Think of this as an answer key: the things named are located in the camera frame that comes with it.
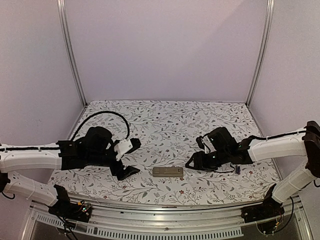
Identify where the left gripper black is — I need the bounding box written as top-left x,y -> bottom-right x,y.
86,140 -> 140,181

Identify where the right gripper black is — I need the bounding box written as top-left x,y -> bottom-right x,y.
185,148 -> 230,173

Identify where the grey remote control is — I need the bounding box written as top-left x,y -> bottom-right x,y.
152,167 -> 184,178

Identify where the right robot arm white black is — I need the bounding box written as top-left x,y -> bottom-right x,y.
185,121 -> 320,218

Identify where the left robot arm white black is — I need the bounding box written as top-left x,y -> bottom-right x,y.
0,127 -> 141,217

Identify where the floral patterned table mat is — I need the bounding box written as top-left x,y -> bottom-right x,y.
49,100 -> 279,206

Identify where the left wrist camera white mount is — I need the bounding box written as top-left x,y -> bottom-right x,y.
113,139 -> 133,161

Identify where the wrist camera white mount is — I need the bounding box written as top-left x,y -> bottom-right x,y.
201,136 -> 215,154
113,139 -> 133,161

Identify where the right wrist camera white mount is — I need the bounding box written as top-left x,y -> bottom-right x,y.
201,136 -> 215,154

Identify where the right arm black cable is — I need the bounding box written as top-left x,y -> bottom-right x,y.
214,163 -> 237,175

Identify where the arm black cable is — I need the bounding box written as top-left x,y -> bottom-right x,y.
67,110 -> 131,142
214,163 -> 237,175

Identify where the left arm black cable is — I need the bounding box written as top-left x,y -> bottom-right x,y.
67,110 -> 131,142

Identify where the aluminium front rail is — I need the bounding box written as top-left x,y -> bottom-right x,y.
21,195 -> 314,240

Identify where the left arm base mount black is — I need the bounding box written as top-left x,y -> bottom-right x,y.
48,184 -> 92,223

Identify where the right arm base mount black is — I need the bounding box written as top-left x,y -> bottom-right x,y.
241,184 -> 285,235

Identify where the right aluminium frame post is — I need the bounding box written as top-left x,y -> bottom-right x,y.
245,0 -> 275,108

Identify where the aluminium frame post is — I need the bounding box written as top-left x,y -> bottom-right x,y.
56,0 -> 88,108
245,0 -> 275,108

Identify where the left aluminium frame post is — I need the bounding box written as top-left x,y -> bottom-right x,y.
56,0 -> 88,108

